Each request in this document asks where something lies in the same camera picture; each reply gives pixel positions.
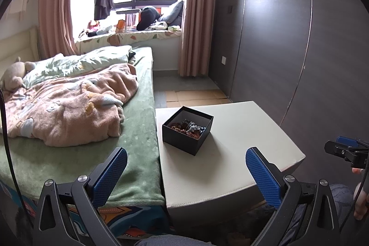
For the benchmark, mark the black cardboard jewelry box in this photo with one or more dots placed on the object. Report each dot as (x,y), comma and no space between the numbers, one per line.
(178,140)

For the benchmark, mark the flat cardboard sheet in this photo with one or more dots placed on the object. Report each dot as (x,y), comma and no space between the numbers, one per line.
(196,96)

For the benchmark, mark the pink curtain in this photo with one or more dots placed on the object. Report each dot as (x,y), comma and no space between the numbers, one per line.
(56,4)
(196,12)

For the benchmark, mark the black bag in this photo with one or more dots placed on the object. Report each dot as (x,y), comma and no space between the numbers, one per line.
(148,18)

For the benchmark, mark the white wall socket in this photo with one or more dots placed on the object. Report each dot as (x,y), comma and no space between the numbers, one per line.
(224,60)

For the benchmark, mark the pale green printed quilt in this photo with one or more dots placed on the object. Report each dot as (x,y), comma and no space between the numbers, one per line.
(86,61)

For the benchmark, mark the person's right hand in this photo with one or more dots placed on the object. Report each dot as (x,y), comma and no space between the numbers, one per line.
(360,205)

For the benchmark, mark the orange paper bag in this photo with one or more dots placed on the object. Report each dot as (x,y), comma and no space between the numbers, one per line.
(121,27)

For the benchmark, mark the beige plush toy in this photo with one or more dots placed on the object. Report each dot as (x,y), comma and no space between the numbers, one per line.
(16,73)

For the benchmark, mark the white leather side table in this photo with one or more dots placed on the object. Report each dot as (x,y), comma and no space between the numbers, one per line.
(227,159)

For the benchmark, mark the pink fleece blanket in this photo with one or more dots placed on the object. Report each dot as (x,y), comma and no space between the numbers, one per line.
(72,110)

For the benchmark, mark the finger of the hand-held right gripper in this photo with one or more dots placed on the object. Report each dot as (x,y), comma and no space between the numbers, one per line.
(350,141)
(340,150)

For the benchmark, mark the dark grey pillow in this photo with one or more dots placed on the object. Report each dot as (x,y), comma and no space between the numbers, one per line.
(173,14)

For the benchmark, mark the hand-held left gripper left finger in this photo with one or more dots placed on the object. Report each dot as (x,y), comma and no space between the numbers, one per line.
(111,174)

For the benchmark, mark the cream padded headboard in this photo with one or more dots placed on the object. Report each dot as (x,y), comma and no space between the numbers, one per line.
(17,47)

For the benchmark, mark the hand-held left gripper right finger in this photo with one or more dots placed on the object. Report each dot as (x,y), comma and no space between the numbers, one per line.
(263,176)

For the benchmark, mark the bed with green sheet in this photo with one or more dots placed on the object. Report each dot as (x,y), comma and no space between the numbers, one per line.
(138,148)

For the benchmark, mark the person's trouser leg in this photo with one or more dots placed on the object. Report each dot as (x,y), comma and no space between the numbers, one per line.
(344,200)

